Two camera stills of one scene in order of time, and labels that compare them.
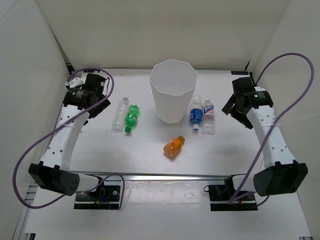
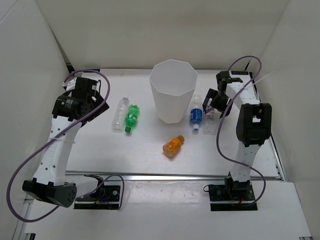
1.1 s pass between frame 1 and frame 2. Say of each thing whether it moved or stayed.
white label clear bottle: stayed
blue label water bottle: stayed
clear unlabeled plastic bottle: stayed
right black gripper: moved
